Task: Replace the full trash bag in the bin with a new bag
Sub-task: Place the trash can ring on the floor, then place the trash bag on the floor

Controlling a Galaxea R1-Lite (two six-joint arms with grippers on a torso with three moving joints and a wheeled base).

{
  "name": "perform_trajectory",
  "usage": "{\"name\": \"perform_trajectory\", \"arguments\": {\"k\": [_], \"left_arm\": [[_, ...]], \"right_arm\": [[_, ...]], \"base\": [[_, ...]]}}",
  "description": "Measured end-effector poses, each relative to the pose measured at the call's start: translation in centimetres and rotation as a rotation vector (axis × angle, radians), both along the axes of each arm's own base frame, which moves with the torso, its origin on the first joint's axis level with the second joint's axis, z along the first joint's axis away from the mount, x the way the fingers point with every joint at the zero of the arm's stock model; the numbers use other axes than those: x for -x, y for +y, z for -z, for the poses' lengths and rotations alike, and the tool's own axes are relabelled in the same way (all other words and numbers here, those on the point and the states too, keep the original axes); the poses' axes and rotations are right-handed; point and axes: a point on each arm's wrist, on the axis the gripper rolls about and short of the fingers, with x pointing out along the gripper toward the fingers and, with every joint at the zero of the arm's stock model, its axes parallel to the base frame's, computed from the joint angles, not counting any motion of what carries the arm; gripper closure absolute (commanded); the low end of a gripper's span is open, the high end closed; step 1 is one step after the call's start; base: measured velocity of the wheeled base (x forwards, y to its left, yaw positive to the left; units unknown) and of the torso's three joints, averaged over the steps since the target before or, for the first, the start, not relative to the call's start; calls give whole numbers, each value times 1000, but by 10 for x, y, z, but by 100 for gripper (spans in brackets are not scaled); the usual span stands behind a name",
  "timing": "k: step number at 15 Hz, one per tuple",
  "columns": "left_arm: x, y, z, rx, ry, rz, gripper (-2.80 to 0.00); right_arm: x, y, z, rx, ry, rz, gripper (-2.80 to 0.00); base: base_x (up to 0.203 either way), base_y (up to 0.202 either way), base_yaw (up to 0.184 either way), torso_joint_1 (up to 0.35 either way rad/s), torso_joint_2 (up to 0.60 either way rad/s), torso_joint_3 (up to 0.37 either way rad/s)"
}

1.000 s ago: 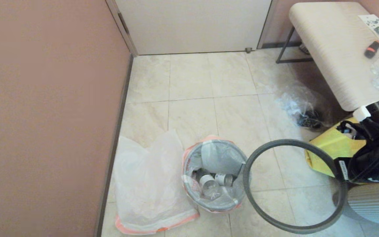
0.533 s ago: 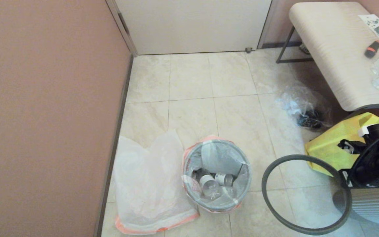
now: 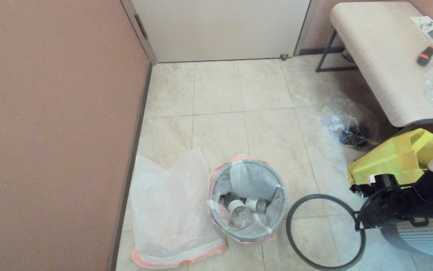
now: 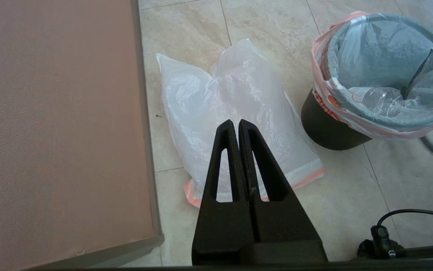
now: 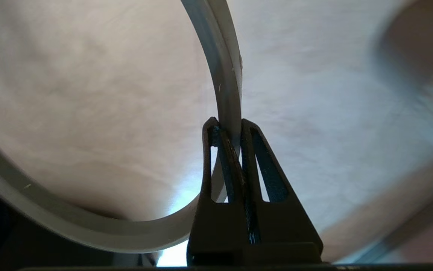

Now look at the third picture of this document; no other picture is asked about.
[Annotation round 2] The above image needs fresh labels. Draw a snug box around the black bin ring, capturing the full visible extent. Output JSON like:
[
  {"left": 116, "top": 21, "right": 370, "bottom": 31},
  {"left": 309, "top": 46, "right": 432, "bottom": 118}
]
[{"left": 286, "top": 194, "right": 367, "bottom": 271}]

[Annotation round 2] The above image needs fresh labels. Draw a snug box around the used translucent trash bag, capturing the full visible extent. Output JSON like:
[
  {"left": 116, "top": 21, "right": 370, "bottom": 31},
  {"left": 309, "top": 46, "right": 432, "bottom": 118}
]
[{"left": 207, "top": 154, "right": 289, "bottom": 244}]

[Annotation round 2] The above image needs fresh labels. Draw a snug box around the black round trash bin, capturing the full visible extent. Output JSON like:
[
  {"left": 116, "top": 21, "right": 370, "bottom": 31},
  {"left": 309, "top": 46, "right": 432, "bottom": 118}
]
[{"left": 209, "top": 160, "right": 288, "bottom": 242}]

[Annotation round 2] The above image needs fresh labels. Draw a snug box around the grey ribbed robot base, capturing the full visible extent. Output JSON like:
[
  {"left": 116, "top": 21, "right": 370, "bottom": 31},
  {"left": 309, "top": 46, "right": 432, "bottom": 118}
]
[{"left": 381, "top": 213, "right": 433, "bottom": 258}]

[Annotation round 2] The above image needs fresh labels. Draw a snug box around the yellow shopping bag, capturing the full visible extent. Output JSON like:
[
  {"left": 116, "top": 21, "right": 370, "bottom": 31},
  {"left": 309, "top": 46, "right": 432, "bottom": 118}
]
[{"left": 348, "top": 128, "right": 433, "bottom": 206}]

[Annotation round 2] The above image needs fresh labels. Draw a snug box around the crumpled clear plastic bag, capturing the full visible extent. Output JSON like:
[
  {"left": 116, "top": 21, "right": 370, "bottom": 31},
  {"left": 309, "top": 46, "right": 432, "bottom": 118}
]
[{"left": 316, "top": 96, "right": 380, "bottom": 149}]

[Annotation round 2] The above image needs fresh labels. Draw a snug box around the white red plastic bag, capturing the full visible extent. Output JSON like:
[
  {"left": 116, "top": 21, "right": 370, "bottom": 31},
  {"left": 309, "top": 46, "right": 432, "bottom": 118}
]
[{"left": 131, "top": 148, "right": 229, "bottom": 269}]

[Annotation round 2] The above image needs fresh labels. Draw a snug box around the black tangled object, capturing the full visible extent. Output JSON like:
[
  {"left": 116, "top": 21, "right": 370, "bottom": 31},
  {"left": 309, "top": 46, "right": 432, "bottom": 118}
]
[{"left": 339, "top": 126, "right": 369, "bottom": 147}]

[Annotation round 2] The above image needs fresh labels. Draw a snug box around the crushed clear plastic bottle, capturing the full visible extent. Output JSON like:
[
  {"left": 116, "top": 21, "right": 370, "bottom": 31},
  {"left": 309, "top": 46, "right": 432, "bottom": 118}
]
[
  {"left": 227, "top": 199, "right": 254, "bottom": 228},
  {"left": 245, "top": 198, "right": 269, "bottom": 213}
]

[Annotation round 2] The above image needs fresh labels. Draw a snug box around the light wood-grain table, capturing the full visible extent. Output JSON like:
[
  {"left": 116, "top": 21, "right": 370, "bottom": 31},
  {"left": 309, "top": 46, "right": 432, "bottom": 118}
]
[{"left": 330, "top": 1, "right": 433, "bottom": 128}]

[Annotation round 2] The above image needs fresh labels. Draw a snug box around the black orange marker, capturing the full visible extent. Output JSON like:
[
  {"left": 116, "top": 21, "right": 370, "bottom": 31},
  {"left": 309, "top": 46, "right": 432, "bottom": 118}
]
[{"left": 416, "top": 46, "right": 433, "bottom": 67}]

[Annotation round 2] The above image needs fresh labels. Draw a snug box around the black and white booklet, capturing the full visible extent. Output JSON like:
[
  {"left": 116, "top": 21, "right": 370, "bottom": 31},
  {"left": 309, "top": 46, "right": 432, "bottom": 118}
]
[{"left": 409, "top": 16, "right": 433, "bottom": 46}]

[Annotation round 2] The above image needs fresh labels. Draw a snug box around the white door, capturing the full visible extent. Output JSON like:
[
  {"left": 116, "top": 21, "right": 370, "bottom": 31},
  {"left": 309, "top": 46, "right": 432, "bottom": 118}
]
[{"left": 131, "top": 0, "right": 311, "bottom": 63}]

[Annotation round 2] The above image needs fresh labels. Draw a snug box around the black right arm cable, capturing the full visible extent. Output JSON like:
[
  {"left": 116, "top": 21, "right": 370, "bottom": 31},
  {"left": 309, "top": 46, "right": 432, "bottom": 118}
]
[{"left": 355, "top": 183, "right": 429, "bottom": 231}]

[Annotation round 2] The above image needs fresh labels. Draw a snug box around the black metal table frame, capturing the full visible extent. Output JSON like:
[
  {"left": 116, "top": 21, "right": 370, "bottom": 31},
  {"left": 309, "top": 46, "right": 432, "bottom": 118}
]
[{"left": 315, "top": 29, "right": 433, "bottom": 130}]

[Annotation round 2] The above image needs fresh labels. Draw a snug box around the grey door frame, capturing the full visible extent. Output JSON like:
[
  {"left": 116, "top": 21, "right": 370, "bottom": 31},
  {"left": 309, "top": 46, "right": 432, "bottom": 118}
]
[{"left": 120, "top": 0, "right": 318, "bottom": 65}]

